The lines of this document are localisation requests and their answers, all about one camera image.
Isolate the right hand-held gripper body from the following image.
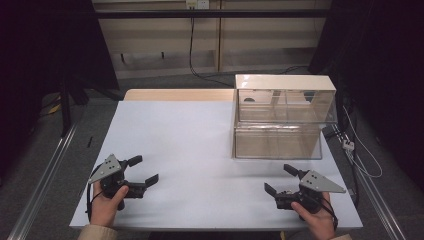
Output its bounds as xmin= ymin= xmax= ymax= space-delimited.
xmin=274 ymin=169 xmax=347 ymax=222

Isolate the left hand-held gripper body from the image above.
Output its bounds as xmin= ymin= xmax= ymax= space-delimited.
xmin=87 ymin=153 xmax=148 ymax=212

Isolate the person's right hand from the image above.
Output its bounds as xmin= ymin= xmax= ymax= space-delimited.
xmin=290 ymin=192 xmax=337 ymax=240

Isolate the person's left hand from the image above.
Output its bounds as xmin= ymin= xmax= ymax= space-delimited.
xmin=89 ymin=181 xmax=130 ymax=228

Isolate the clear acrylic drawer cabinet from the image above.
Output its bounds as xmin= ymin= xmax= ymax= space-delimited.
xmin=231 ymin=73 xmax=338 ymax=161

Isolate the black metal stand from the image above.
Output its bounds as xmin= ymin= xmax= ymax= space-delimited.
xmin=59 ymin=78 xmax=73 ymax=138

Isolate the black curtain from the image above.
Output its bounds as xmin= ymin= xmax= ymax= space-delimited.
xmin=0 ymin=0 xmax=120 ymax=183
xmin=307 ymin=0 xmax=424 ymax=193

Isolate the black horizontal bar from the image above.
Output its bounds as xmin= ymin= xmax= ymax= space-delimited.
xmin=94 ymin=9 xmax=330 ymax=20

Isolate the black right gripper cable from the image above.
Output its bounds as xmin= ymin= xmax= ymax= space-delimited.
xmin=320 ymin=196 xmax=340 ymax=232

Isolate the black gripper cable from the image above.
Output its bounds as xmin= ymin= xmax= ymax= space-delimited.
xmin=85 ymin=163 xmax=104 ymax=222
xmin=320 ymin=196 xmax=340 ymax=232

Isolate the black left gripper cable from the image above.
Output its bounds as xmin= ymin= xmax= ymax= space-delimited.
xmin=85 ymin=163 xmax=104 ymax=222

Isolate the aluminium rail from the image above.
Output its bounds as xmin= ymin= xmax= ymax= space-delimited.
xmin=331 ymin=123 xmax=407 ymax=240
xmin=7 ymin=122 xmax=80 ymax=240

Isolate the white cable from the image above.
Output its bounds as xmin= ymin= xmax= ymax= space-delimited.
xmin=342 ymin=105 xmax=384 ymax=179

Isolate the black hanging cable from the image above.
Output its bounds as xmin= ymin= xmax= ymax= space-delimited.
xmin=188 ymin=17 xmax=235 ymax=89

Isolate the white wall socket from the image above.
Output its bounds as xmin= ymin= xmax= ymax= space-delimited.
xmin=185 ymin=0 xmax=211 ymax=10

